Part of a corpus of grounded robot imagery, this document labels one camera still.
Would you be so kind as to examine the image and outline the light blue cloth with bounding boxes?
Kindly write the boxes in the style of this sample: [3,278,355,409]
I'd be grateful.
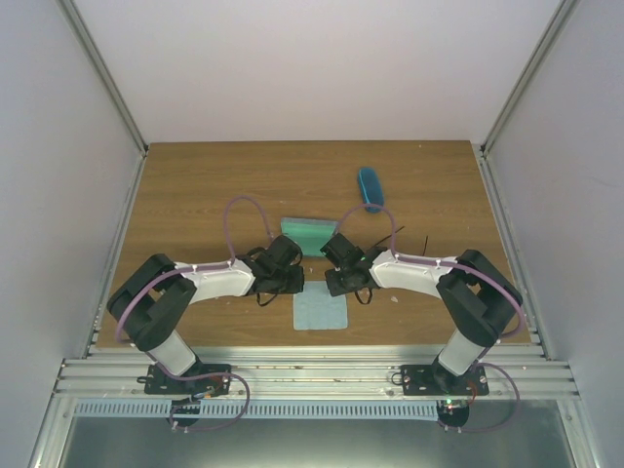
[292,281,348,332]

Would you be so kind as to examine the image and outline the grey-blue glasses case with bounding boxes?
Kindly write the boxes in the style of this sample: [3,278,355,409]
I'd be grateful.
[281,217,337,257]

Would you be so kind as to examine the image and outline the blue translucent glasses case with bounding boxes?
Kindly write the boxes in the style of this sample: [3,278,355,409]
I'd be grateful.
[357,167,384,214]

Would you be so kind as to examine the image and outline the black round sunglasses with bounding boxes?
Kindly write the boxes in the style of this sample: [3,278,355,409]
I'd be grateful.
[373,225,429,255]

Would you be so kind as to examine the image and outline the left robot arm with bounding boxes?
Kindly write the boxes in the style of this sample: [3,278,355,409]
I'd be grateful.
[107,235,304,394]

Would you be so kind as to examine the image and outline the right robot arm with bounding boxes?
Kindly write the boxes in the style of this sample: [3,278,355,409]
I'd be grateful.
[321,234,526,395]

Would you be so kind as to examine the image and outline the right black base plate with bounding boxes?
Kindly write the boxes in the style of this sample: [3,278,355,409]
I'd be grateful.
[390,365,489,398]

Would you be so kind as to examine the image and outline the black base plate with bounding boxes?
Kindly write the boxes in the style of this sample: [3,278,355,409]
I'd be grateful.
[390,365,489,398]
[136,363,232,397]

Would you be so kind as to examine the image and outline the slotted grey cable duct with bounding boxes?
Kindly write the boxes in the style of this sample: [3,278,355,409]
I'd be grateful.
[74,399,438,422]

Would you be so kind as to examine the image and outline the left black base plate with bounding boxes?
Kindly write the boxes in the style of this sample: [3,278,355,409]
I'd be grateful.
[136,363,232,397]

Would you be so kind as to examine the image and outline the aluminium rail frame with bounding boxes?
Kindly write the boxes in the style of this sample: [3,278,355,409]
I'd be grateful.
[54,343,580,401]

